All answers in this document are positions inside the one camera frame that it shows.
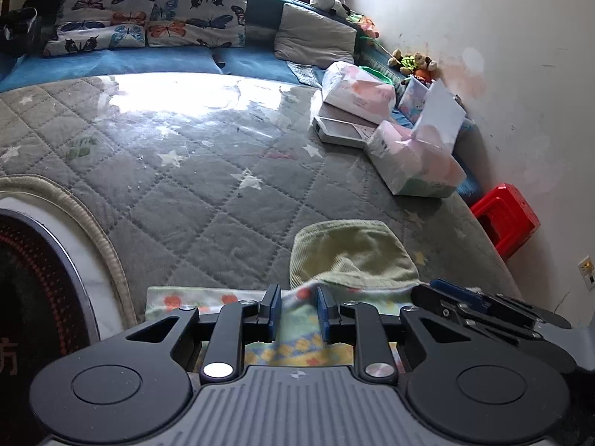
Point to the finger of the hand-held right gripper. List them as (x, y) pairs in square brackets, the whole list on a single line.
[(446, 309), (506, 304)]

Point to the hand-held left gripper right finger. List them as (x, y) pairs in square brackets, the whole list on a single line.
[(323, 317)]

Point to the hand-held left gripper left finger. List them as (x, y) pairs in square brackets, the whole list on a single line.
[(276, 307)]

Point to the green patterned child's shirt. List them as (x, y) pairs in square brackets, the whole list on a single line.
[(353, 255)]

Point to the red plastic stool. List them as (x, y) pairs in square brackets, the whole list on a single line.
[(506, 216)]

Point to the open pink green tissue pack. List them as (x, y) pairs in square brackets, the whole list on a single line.
[(413, 162)]

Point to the white flat device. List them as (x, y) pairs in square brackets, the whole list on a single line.
[(339, 130)]

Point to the cartoon print packet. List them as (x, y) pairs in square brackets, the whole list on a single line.
[(411, 97)]

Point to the round black table heater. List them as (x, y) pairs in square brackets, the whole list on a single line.
[(37, 316)]

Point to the small plush toys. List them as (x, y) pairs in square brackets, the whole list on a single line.
[(416, 64)]

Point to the black remote control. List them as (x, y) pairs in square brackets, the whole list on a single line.
[(218, 58)]

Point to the grey cushion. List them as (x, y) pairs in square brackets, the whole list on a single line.
[(316, 37)]

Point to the blue sofa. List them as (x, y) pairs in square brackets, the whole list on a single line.
[(116, 62)]

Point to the pink and green plush toy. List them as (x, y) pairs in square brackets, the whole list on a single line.
[(365, 25)]

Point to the butterfly print pillow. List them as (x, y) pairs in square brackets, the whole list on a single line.
[(102, 21), (200, 11)]

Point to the panda plush toy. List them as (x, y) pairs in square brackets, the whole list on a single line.
[(327, 1)]

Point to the black bag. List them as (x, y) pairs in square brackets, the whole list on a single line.
[(25, 18)]

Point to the wall socket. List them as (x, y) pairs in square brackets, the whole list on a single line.
[(586, 270)]

